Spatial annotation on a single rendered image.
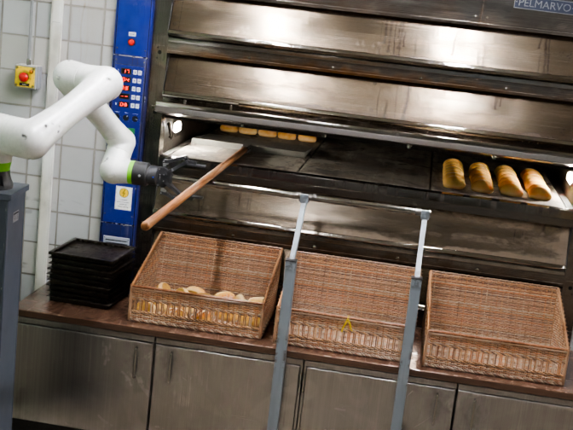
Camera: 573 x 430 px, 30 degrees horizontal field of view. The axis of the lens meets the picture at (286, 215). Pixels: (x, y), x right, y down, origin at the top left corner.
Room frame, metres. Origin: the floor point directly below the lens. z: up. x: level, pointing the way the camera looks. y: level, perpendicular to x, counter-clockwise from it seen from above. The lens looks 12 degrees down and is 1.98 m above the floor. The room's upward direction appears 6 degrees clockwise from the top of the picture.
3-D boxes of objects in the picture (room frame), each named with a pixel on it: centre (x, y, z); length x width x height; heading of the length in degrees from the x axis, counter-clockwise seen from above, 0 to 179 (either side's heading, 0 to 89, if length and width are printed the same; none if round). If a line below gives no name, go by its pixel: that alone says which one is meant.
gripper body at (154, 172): (4.07, 0.50, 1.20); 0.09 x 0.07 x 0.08; 83
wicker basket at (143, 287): (4.33, 0.30, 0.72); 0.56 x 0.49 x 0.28; 84
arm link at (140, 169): (4.08, 0.57, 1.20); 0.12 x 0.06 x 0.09; 173
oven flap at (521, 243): (4.52, -0.31, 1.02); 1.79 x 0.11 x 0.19; 83
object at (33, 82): (4.65, 1.19, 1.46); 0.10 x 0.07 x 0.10; 83
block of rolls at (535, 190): (4.89, -0.94, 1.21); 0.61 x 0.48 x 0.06; 173
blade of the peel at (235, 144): (5.22, 0.20, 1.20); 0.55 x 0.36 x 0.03; 83
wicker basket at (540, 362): (4.18, -0.89, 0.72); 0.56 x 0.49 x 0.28; 84
